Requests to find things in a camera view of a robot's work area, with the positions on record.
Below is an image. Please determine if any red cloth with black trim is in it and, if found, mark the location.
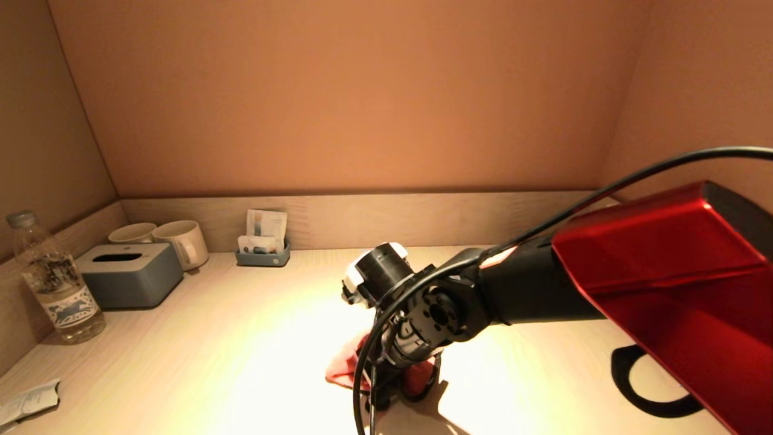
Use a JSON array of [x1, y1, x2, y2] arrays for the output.
[[325, 331, 440, 401]]

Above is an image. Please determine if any small grey sachet tray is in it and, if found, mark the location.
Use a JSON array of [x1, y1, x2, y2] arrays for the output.
[[235, 242, 290, 269]]

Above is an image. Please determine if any short white sachet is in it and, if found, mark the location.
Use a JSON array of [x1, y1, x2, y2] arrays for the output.
[[237, 236, 278, 256]]

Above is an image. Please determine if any tall white sachet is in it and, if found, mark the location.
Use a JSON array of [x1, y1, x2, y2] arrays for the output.
[[245, 210, 287, 254]]

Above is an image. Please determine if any white mug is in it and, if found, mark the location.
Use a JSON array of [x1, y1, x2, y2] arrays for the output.
[[152, 222, 210, 273], [109, 224, 158, 247]]

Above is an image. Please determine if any grey tissue box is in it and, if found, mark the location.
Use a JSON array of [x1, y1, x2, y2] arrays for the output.
[[76, 244, 184, 312]]

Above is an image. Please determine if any clear plastic water bottle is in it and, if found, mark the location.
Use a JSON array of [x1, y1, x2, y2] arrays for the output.
[[6, 210, 107, 346]]

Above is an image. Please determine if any crumpled white paper wrapper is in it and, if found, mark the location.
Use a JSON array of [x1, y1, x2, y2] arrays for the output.
[[0, 379, 62, 428]]

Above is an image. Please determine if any thick black cable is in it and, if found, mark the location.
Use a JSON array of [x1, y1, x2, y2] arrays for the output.
[[611, 344, 705, 419]]

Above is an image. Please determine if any thin black cable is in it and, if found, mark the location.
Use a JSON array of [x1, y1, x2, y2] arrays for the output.
[[352, 147, 773, 435]]

